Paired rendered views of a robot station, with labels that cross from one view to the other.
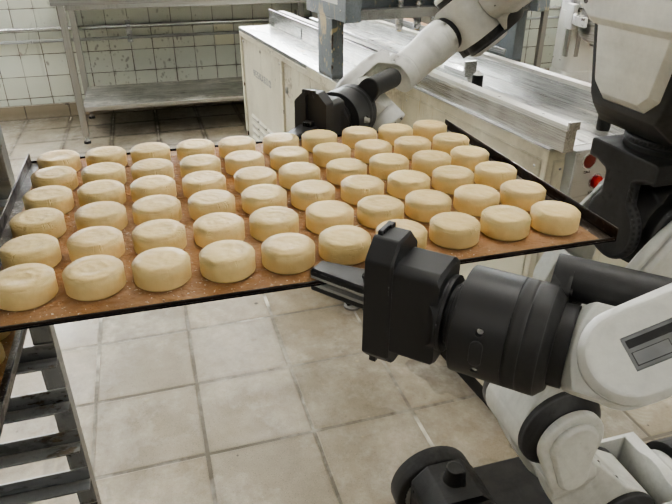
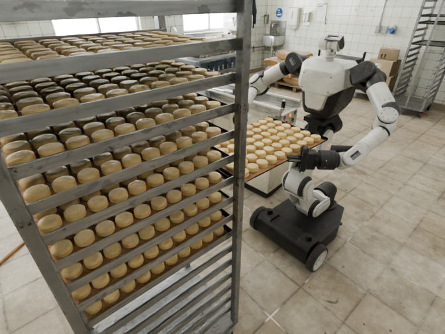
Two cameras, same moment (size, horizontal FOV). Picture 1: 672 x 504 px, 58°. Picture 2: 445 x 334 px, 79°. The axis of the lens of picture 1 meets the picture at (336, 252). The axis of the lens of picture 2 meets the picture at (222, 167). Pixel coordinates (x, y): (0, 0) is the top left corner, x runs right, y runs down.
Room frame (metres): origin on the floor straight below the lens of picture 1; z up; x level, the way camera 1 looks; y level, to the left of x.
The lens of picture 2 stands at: (-0.37, 0.71, 1.60)
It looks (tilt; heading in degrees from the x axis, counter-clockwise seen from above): 32 degrees down; 336
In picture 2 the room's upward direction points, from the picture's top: straight up
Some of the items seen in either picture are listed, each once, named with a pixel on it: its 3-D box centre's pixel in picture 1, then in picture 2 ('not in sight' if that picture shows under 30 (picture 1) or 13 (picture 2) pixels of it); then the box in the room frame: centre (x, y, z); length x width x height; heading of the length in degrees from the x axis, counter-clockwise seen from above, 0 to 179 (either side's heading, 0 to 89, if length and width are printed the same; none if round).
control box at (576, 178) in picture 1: (607, 171); (287, 119); (1.33, -0.63, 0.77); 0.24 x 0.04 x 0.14; 112
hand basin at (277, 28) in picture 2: not in sight; (275, 34); (5.53, -3.26, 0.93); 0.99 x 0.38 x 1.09; 17
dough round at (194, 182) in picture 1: (204, 185); not in sight; (0.66, 0.15, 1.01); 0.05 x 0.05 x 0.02
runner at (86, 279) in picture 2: not in sight; (163, 233); (0.29, 0.63, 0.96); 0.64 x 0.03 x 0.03; 106
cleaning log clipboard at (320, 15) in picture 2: not in sight; (321, 13); (4.63, -3.72, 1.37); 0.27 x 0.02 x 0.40; 17
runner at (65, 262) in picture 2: not in sight; (159, 212); (0.29, 0.63, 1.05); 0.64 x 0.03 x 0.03; 106
